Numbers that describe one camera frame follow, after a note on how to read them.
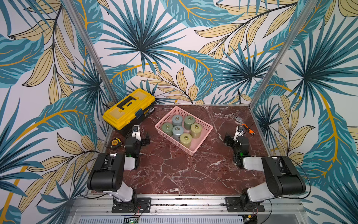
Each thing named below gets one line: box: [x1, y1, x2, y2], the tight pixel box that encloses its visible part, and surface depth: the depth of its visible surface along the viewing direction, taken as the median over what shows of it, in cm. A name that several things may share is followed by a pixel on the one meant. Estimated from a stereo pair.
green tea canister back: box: [183, 115, 195, 131], surface depth 102 cm
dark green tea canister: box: [161, 122, 174, 137], surface depth 97 cm
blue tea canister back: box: [171, 114, 183, 127], surface depth 102 cm
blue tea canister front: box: [172, 125, 184, 142], surface depth 95 cm
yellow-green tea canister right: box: [190, 122, 203, 139], surface depth 98 cm
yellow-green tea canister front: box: [179, 132, 193, 148], surface depth 92 cm
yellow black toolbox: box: [102, 88, 156, 136], surface depth 96 cm
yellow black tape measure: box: [110, 138, 123, 149], surface depth 94 cm
